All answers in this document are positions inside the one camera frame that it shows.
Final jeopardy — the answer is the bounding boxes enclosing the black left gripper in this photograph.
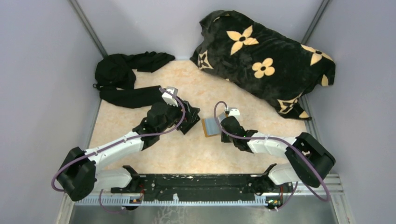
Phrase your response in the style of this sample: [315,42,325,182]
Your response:
[157,100,200,135]

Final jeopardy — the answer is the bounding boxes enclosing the yellow leather card holder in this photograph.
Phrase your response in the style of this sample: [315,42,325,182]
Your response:
[201,117,221,137]

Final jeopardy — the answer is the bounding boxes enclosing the black plastic card bin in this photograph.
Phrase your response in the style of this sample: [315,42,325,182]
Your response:
[177,100,201,135]

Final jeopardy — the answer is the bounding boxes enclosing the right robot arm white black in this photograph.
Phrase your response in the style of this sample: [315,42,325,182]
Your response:
[220,116,336,192]

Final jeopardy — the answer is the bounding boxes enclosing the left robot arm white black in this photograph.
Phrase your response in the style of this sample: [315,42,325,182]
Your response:
[51,101,197,202]

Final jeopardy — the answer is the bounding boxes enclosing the black crumpled garment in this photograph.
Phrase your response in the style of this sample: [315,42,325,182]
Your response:
[92,51,175,109]

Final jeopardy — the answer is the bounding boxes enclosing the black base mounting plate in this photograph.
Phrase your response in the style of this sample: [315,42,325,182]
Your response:
[111,174,292,202]

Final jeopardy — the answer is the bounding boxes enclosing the black blanket yellow flowers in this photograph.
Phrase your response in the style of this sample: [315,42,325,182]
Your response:
[191,10,336,120]

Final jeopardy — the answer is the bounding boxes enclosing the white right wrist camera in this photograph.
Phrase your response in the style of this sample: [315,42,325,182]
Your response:
[226,107,240,120]

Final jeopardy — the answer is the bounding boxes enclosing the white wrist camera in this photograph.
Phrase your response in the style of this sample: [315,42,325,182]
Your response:
[226,107,240,120]
[161,87,179,107]

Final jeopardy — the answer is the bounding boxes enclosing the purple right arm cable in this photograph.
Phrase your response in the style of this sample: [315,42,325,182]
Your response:
[214,100,331,211]

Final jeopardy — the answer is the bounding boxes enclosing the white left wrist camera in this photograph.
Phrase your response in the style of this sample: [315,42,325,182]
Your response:
[161,87,179,107]

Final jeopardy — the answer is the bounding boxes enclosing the aluminium frame rail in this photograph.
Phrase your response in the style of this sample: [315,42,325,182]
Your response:
[57,167,341,209]

